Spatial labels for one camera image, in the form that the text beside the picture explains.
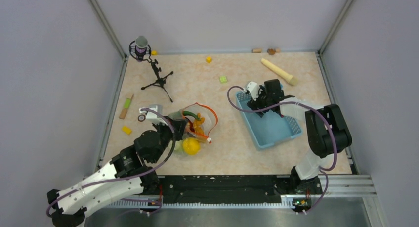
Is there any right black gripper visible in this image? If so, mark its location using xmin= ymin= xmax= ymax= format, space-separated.
xmin=247 ymin=86 xmax=272 ymax=117

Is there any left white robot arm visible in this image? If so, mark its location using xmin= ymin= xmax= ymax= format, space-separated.
xmin=46 ymin=118 xmax=189 ymax=227

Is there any yellow block left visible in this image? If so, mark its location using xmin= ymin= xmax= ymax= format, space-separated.
xmin=122 ymin=126 xmax=132 ymax=135

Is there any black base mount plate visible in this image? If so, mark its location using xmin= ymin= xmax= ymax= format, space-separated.
xmin=159 ymin=175 xmax=292 ymax=204

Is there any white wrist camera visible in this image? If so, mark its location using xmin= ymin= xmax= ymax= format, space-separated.
xmin=137 ymin=104 xmax=167 ymax=125
xmin=244 ymin=81 xmax=260 ymax=101

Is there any green toy cabbage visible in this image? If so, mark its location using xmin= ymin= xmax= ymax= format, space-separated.
xmin=174 ymin=140 xmax=183 ymax=152

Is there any cork piece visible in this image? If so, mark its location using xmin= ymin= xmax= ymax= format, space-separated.
xmin=252 ymin=48 xmax=262 ymax=53

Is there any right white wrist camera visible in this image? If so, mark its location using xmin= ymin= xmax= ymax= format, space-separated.
xmin=244 ymin=81 xmax=260 ymax=101

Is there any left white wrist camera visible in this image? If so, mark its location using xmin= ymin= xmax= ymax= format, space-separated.
xmin=137 ymin=104 xmax=167 ymax=125

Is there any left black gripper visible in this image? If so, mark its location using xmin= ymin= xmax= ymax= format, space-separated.
xmin=151 ymin=115 xmax=188 ymax=163

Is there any cream wooden rolling pin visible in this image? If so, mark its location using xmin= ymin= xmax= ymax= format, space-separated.
xmin=260 ymin=58 xmax=298 ymax=86

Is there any yellow toy lemon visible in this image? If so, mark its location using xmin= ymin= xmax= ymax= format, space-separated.
xmin=182 ymin=137 xmax=201 ymax=155

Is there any microphone on black tripod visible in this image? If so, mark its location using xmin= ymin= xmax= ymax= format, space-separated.
xmin=128 ymin=36 xmax=174 ymax=103

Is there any light blue plastic basket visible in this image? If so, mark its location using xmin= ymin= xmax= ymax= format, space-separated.
xmin=241 ymin=111 xmax=303 ymax=151

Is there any green toy block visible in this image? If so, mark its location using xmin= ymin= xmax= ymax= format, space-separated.
xmin=219 ymin=76 xmax=227 ymax=84

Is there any clear orange-zip bag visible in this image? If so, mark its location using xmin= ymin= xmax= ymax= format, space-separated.
xmin=170 ymin=102 xmax=219 ymax=155

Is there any green toy cucumber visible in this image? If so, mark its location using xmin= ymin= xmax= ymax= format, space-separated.
xmin=182 ymin=111 xmax=200 ymax=121

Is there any green wooden knife toy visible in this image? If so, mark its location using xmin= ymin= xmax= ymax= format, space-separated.
xmin=119 ymin=93 xmax=134 ymax=120

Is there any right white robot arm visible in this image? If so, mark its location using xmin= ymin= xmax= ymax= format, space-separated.
xmin=243 ymin=79 xmax=352 ymax=193

